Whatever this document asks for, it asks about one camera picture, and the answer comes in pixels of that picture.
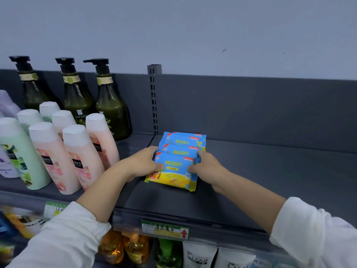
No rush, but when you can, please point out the person's right hand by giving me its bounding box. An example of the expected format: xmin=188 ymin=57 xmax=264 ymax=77
xmin=188 ymin=150 xmax=232 ymax=193

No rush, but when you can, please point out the person's left hand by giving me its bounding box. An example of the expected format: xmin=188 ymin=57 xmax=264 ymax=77
xmin=123 ymin=146 xmax=165 ymax=182

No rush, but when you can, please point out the blue yellow wipes packet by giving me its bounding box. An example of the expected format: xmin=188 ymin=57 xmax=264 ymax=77
xmin=157 ymin=142 xmax=206 ymax=160
xmin=162 ymin=132 xmax=207 ymax=149
xmin=144 ymin=151 xmax=200 ymax=192

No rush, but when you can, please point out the person's right forearm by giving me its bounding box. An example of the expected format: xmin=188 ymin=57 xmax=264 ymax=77
xmin=220 ymin=172 xmax=288 ymax=235

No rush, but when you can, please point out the person's left forearm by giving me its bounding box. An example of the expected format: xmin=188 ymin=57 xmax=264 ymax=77
xmin=75 ymin=160 xmax=132 ymax=224

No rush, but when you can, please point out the pink white-capped bottle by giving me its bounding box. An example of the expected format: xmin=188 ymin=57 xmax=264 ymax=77
xmin=85 ymin=113 xmax=120 ymax=171
xmin=52 ymin=110 xmax=77 ymax=140
xmin=29 ymin=122 xmax=82 ymax=195
xmin=62 ymin=124 xmax=105 ymax=192

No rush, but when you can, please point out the gray metal shelf board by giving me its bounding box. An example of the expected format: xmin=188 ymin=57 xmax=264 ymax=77
xmin=0 ymin=133 xmax=357 ymax=250

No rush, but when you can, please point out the green yellow price label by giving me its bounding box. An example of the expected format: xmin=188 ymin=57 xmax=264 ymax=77
xmin=141 ymin=219 xmax=190 ymax=240

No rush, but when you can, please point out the gray slotted shelf upright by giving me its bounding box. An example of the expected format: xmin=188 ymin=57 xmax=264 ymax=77
xmin=147 ymin=64 xmax=162 ymax=136

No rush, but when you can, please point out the dark green pump bottle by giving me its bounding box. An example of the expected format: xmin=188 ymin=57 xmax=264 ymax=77
xmin=55 ymin=57 xmax=97 ymax=126
xmin=83 ymin=58 xmax=132 ymax=141
xmin=9 ymin=56 xmax=57 ymax=110

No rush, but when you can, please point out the gray shelf back panel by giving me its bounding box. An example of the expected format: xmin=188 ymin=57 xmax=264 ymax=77
xmin=0 ymin=69 xmax=357 ymax=154

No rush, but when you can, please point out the orange liquid bottle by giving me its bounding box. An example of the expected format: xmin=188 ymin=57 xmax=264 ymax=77
xmin=98 ymin=228 xmax=125 ymax=265
xmin=122 ymin=231 xmax=151 ymax=264

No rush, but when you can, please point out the white shampoo bottle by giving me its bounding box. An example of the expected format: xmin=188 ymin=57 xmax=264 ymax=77
xmin=214 ymin=247 xmax=256 ymax=268
xmin=253 ymin=257 xmax=273 ymax=268
xmin=182 ymin=241 xmax=218 ymax=268

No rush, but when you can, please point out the green liquid bottle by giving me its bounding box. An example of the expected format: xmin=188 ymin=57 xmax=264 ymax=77
xmin=154 ymin=238 xmax=184 ymax=268

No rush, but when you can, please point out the green white price label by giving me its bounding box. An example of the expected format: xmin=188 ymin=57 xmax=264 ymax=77
xmin=44 ymin=201 xmax=69 ymax=220

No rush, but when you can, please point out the person's white left sleeve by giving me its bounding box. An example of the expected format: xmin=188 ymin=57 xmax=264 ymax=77
xmin=5 ymin=201 xmax=112 ymax=268

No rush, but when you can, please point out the person's white sleeve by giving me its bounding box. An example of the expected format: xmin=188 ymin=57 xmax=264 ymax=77
xmin=269 ymin=196 xmax=357 ymax=268
xmin=5 ymin=201 xmax=112 ymax=268

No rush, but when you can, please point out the light green white-capped bottle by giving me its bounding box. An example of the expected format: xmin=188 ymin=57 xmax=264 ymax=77
xmin=39 ymin=101 xmax=61 ymax=123
xmin=0 ymin=117 xmax=52 ymax=191
xmin=17 ymin=109 xmax=44 ymax=135

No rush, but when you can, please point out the person's white right sleeve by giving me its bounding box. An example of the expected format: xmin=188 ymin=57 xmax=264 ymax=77
xmin=269 ymin=196 xmax=357 ymax=268

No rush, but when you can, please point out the white purple-print bottle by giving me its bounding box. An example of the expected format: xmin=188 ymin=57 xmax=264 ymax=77
xmin=0 ymin=146 xmax=20 ymax=179

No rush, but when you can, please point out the pale purple bottle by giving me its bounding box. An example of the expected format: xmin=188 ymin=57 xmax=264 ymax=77
xmin=0 ymin=90 xmax=22 ymax=119

